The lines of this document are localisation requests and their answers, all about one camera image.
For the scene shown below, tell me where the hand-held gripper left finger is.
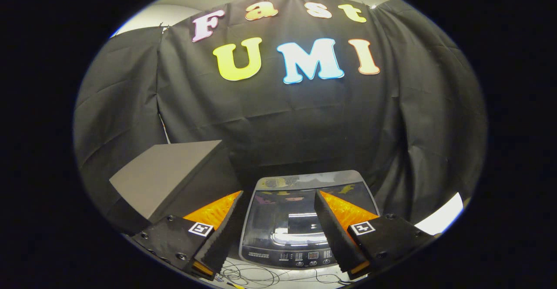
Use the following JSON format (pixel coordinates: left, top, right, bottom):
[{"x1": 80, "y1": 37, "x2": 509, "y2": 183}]
[{"x1": 131, "y1": 190, "x2": 244, "y2": 281}]

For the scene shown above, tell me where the grey washing machine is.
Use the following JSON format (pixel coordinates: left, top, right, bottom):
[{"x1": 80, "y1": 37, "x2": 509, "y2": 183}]
[{"x1": 238, "y1": 170, "x2": 380, "y2": 269}]

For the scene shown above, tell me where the black backdrop cloth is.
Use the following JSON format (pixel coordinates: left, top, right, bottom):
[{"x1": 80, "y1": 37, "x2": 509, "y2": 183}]
[{"x1": 73, "y1": 0, "x2": 487, "y2": 233}]

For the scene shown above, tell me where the grey box stand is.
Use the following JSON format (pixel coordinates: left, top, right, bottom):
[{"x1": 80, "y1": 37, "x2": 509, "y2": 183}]
[{"x1": 109, "y1": 140, "x2": 244, "y2": 237}]

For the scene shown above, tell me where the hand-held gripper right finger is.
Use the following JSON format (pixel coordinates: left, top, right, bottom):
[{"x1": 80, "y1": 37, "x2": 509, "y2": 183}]
[{"x1": 314, "y1": 190, "x2": 438, "y2": 281}]

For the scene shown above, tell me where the black cable tangle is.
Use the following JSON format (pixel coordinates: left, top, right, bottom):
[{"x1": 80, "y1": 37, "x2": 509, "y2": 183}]
[{"x1": 215, "y1": 259, "x2": 349, "y2": 289}]

